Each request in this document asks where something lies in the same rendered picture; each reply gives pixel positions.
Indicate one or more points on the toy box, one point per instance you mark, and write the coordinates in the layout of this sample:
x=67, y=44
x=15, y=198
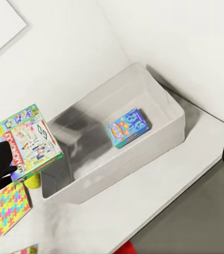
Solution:
x=91, y=162

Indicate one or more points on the jigsaw puzzle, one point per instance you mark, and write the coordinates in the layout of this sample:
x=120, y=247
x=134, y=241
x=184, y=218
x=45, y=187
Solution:
x=14, y=204

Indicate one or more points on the desk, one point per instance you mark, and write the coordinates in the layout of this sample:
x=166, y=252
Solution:
x=173, y=205

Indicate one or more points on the tennis ball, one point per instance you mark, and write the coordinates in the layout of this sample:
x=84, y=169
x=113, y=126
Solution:
x=33, y=182

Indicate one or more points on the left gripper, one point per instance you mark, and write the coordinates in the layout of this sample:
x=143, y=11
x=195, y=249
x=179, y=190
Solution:
x=6, y=179

